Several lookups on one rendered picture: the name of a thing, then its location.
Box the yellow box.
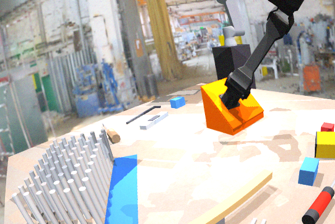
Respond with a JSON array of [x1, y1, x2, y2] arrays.
[[314, 131, 335, 158]]

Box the blue block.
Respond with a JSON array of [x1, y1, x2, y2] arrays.
[[298, 157, 319, 186], [170, 96, 185, 109]]

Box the blue flat strip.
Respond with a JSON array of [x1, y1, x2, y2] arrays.
[[104, 154, 138, 224]]

